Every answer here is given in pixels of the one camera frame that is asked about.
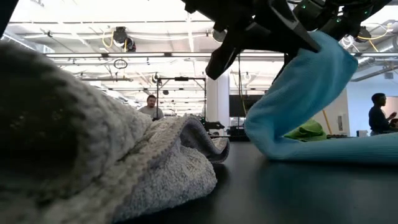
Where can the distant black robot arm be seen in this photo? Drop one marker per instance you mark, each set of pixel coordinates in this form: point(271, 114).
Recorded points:
point(214, 125)

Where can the sky blue microfiber towel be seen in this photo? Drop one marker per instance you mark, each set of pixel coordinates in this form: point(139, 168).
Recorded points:
point(295, 102)

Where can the black table frame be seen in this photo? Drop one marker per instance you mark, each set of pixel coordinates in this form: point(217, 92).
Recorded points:
point(236, 139)

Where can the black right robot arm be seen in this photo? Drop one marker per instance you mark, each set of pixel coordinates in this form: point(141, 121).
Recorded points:
point(348, 18)

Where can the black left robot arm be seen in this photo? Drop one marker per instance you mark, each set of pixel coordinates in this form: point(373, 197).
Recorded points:
point(6, 12)

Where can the black metal rig frame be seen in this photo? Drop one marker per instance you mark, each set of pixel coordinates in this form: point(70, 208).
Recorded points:
point(182, 79)

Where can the black monitor screen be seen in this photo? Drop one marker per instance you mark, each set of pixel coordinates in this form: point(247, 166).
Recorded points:
point(236, 105)

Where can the lime green microfiber towel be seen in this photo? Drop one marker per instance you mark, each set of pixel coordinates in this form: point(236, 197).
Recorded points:
point(308, 130)

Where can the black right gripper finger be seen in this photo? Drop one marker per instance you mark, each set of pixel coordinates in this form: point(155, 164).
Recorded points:
point(222, 59)
point(298, 39)

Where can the white building pillar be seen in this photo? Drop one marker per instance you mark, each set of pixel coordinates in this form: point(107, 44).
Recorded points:
point(217, 99)

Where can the grey waffle-weave towel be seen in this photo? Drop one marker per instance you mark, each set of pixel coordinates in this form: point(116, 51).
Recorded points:
point(93, 155)

